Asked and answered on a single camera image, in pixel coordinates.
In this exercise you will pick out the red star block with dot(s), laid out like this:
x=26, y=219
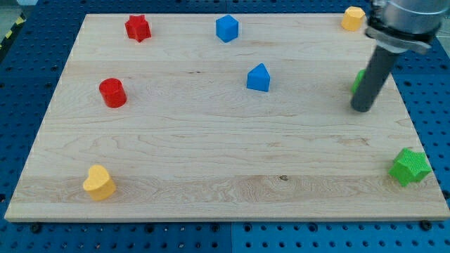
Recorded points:
x=138, y=28

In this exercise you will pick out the red cylinder block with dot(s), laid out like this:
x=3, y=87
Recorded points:
x=113, y=93

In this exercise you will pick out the yellow heart block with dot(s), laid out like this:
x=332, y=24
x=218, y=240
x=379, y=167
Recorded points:
x=99, y=184

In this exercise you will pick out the blue cube block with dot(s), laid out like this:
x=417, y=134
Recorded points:
x=227, y=28

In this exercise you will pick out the green block behind rod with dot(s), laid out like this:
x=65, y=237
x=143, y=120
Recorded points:
x=357, y=80

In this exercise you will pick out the yellow hexagon block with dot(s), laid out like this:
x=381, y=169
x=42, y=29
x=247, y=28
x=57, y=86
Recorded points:
x=353, y=18

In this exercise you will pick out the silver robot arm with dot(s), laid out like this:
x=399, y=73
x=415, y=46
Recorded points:
x=396, y=26

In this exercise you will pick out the green star block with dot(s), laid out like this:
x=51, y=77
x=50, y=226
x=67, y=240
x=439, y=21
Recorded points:
x=410, y=167

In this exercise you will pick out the blue triangle block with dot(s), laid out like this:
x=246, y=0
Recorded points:
x=258, y=78

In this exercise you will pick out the light wooden board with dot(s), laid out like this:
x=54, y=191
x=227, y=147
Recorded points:
x=193, y=143

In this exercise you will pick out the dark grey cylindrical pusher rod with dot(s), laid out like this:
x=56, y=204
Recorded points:
x=375, y=75

